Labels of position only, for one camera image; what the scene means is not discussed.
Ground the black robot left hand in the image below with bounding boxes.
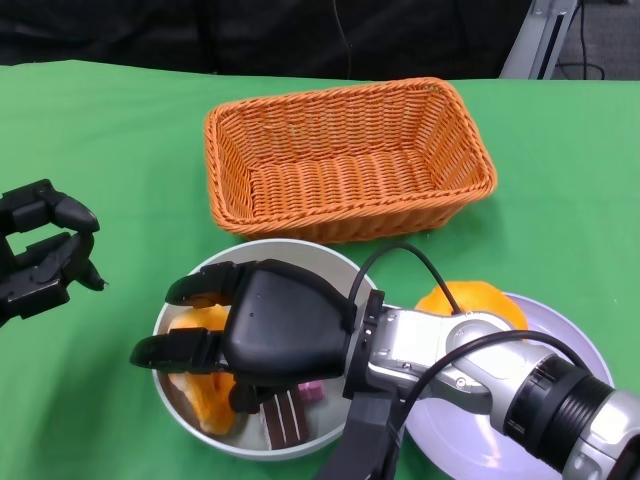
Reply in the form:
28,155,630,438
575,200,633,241
0,178,107,326

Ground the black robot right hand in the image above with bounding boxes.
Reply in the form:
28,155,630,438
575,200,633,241
129,258,359,416

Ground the grey ceramic bowl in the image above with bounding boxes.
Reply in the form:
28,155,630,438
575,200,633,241
151,238,379,461

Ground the twisted orange ring bread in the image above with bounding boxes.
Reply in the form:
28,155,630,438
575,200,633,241
167,294,239,435

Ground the round orange bread bun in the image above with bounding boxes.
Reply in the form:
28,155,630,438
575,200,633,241
416,280,529,341

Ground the chocolate layered cake slice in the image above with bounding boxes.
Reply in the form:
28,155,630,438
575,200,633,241
259,392,311,451

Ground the orange wicker basket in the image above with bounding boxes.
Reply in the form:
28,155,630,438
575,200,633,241
203,77,499,245

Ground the lavender plate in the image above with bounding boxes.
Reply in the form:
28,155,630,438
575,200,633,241
399,292,615,480

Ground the green tablecloth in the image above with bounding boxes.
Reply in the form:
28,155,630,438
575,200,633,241
0,60,640,480

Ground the black backdrop curtain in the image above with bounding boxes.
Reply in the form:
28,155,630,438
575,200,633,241
0,0,534,81

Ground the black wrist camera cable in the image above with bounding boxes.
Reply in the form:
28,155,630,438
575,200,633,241
348,243,586,436

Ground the grey metal frame leg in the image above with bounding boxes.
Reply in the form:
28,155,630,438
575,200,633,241
499,0,584,80

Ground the black floor cable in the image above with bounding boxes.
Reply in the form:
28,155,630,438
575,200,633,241
555,0,609,81

